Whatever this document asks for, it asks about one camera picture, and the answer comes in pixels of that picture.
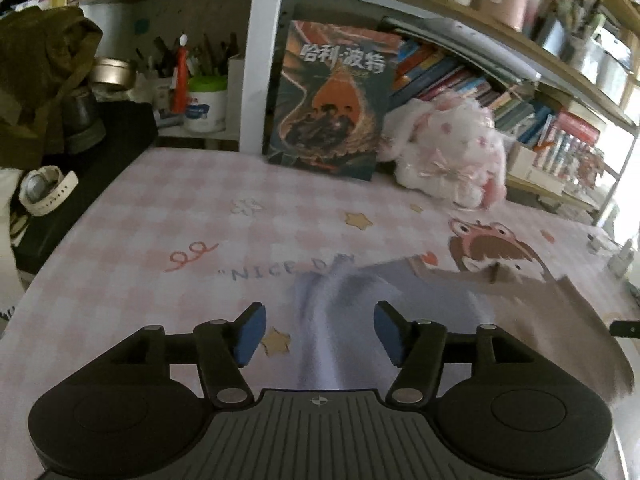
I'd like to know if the white wristwatch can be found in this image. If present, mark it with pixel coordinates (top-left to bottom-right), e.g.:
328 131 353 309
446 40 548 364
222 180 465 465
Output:
18 166 79 217

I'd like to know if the white charger plug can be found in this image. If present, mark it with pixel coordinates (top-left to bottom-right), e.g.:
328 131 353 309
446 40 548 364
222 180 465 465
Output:
587 234 634 278

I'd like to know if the red white bottle figurine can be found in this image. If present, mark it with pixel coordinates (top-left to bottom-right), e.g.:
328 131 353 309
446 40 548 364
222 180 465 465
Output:
171 34 189 114

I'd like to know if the pink white plush bunny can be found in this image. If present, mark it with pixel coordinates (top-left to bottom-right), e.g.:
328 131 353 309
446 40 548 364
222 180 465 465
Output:
378 91 506 210

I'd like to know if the white metal shelf frame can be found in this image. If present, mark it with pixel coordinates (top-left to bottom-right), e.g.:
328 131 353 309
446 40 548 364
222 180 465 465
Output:
77 0 639 224

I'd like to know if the silver metal tin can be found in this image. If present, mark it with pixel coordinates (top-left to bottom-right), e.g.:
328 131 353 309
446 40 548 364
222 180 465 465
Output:
89 58 136 89

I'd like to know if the row of standing books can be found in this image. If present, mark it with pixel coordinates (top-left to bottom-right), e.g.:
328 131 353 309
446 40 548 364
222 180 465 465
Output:
383 38 602 144

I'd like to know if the Harry Potter book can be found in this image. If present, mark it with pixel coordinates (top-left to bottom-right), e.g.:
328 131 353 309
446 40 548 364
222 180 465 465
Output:
267 21 402 181

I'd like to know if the olive green jacket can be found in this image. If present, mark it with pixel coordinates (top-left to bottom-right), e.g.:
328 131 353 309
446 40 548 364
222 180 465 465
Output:
0 6 102 170

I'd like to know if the white green pen cup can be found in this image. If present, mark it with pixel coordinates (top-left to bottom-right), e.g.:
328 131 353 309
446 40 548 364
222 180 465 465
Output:
183 76 228 136

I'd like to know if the black bag under jacket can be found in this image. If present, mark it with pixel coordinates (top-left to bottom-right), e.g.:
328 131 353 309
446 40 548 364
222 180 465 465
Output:
14 101 157 274

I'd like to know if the lilac and beige sweater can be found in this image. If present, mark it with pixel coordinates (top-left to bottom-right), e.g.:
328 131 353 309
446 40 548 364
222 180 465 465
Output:
292 256 634 405

